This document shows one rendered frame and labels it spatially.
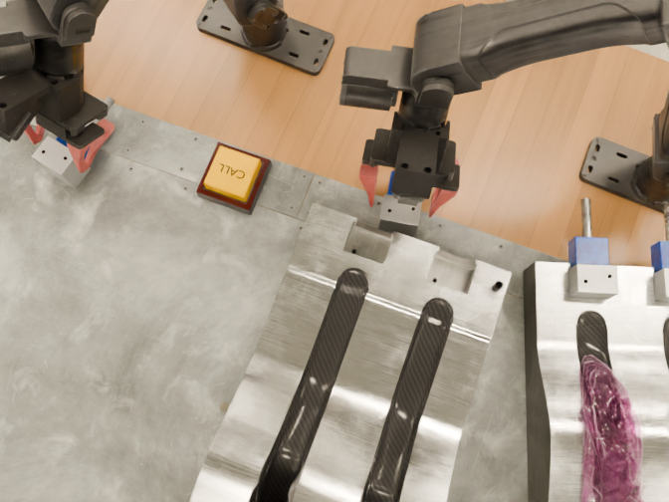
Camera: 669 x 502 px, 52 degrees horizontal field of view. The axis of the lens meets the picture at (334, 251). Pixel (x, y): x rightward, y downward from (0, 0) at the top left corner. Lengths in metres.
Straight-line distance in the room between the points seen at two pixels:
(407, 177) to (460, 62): 0.14
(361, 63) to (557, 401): 0.45
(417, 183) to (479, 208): 0.24
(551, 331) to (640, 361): 0.11
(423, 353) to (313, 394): 0.14
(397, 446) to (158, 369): 0.33
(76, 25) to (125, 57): 0.30
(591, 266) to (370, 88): 0.36
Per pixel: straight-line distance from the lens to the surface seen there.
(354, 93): 0.77
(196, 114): 1.02
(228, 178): 0.93
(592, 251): 0.92
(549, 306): 0.90
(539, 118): 1.05
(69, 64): 0.87
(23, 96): 0.86
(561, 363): 0.89
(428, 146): 0.78
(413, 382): 0.83
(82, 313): 0.97
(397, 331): 0.83
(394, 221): 0.89
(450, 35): 0.71
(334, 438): 0.79
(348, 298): 0.83
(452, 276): 0.87
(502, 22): 0.69
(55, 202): 1.02
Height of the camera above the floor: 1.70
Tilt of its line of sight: 75 degrees down
